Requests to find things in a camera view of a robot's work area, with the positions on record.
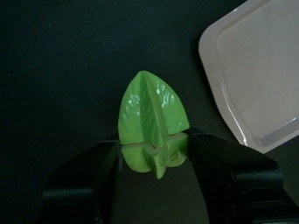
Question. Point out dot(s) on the pale pink square plate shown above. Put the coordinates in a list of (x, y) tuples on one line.
[(256, 67)]

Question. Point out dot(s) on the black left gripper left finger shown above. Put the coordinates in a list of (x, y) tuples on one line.
[(81, 180)]

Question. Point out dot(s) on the green toy starfruit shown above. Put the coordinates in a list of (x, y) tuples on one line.
[(149, 116)]

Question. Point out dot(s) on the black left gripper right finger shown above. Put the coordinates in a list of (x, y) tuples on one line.
[(238, 180)]

